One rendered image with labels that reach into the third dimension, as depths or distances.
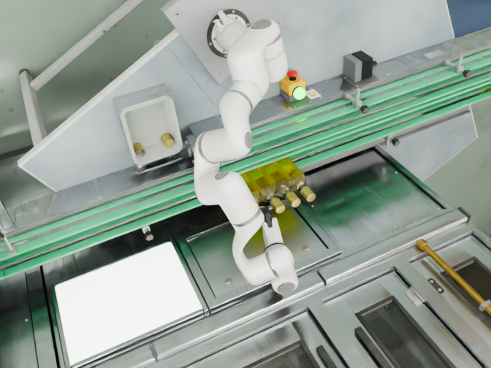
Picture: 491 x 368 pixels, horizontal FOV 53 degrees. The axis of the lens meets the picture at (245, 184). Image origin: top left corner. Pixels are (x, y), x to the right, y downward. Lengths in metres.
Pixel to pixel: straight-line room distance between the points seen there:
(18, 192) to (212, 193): 1.18
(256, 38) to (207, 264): 0.74
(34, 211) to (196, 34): 0.78
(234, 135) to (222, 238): 0.60
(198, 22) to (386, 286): 1.01
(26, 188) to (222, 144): 1.20
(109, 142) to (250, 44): 0.66
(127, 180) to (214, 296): 0.50
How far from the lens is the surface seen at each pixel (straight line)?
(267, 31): 1.34
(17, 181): 2.29
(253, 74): 1.28
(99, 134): 1.70
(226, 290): 1.56
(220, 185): 1.19
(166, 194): 1.65
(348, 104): 1.84
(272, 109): 1.78
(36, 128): 1.90
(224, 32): 1.58
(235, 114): 1.20
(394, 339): 1.52
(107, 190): 1.71
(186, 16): 1.57
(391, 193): 1.91
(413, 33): 2.15
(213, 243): 1.69
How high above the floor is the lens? 2.20
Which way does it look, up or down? 45 degrees down
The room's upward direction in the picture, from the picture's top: 143 degrees clockwise
